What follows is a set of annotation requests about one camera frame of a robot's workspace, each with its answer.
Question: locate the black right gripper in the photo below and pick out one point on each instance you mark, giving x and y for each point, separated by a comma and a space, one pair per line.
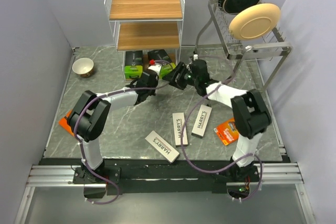
180, 68

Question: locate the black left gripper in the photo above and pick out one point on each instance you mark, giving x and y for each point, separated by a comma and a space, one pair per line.
153, 92

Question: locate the Gillette Labs razor box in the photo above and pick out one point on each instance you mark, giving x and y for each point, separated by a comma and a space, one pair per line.
162, 58
133, 64

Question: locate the white Harry's box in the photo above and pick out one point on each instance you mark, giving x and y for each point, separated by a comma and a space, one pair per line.
178, 122
162, 146
201, 121

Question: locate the white wire wooden shelf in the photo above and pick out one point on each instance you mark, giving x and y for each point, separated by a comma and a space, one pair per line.
144, 25

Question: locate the orange gillette pack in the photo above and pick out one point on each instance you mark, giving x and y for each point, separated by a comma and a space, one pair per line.
227, 132
63, 123

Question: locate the metal dish rack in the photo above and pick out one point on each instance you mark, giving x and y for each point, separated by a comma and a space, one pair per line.
268, 46

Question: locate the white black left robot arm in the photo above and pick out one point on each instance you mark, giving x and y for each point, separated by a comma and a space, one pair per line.
88, 117

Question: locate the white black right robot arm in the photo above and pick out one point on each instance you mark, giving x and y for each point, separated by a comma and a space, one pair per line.
250, 113

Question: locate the red floral ceramic bowl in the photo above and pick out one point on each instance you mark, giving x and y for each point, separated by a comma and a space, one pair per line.
84, 67

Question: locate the beige plate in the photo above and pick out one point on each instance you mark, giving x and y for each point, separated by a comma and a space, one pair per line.
255, 21

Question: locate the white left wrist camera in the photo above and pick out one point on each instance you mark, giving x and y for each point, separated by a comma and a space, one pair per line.
155, 66

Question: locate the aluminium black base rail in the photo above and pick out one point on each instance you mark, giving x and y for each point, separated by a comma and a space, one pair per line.
157, 176

